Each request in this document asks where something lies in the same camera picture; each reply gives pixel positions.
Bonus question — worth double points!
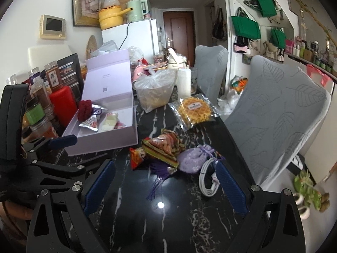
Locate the near grey leaf chair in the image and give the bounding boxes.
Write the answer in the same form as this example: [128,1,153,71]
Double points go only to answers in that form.
[225,55,331,190]

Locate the green tote bag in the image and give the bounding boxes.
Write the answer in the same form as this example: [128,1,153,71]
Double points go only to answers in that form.
[231,16,261,40]

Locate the red fuzzy knitted item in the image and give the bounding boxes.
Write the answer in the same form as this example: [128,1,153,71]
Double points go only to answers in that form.
[77,100,92,122]

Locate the lavender gift box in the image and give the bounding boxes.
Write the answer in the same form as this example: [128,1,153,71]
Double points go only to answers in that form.
[63,49,138,156]

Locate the framed picture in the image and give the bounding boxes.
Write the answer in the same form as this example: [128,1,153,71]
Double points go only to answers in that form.
[72,0,100,27]

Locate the labelled brown spice jar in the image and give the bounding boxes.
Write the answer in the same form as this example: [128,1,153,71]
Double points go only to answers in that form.
[45,61,63,93]

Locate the wall intercom panel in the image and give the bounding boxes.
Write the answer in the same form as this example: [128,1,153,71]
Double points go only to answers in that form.
[39,14,66,40]

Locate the silver snack sachet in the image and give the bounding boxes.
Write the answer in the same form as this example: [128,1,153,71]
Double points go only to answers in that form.
[79,104,107,132]

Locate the far grey leaf chair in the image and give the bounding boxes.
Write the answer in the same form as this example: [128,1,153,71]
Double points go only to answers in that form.
[194,45,229,105]

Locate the packaged waffle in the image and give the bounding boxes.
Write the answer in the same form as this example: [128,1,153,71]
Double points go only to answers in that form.
[169,94,220,131]

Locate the black coffee bag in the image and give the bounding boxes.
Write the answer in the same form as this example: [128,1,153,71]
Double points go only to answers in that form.
[57,53,84,102]

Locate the purple embroidered drawstring pouch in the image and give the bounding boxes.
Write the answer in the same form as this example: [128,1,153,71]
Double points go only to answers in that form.
[177,144,224,174]

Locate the cream lotion tube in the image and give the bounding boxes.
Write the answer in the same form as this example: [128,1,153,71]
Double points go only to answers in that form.
[100,112,119,131]

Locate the white refrigerator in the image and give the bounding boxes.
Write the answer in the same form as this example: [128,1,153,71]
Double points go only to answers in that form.
[102,19,159,63]

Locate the red plastic canister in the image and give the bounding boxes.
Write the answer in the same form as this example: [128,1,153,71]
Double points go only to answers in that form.
[49,86,78,127]

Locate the person's left hand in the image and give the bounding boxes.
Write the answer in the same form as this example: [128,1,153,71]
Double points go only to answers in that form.
[1,201,33,221]

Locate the red snack packet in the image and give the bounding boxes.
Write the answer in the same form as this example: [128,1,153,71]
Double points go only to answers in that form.
[129,147,146,170]

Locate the grey leaf chair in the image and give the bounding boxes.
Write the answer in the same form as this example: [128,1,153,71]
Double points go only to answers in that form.
[225,55,331,190]
[194,45,229,105]

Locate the clear plastic bag of food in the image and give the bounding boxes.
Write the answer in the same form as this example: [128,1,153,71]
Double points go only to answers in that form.
[134,69,177,113]

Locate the triangular embroidered sachet with tassel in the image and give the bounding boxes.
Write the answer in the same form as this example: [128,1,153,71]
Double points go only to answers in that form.
[142,129,186,201]

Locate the green sandals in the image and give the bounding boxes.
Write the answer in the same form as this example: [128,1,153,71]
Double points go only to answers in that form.
[293,170,330,213]

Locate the brown entrance door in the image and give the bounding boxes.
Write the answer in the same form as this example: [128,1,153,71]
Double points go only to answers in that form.
[163,11,196,66]

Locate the green electric kettle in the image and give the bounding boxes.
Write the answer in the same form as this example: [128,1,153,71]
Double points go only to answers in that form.
[126,0,149,22]

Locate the white cable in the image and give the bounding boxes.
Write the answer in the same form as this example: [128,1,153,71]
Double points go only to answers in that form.
[198,157,221,197]

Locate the orange powder jar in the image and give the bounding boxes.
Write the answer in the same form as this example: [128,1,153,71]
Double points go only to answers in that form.
[30,117,58,138]

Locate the yellow pot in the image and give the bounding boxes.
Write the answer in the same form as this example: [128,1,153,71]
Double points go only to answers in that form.
[98,6,133,30]

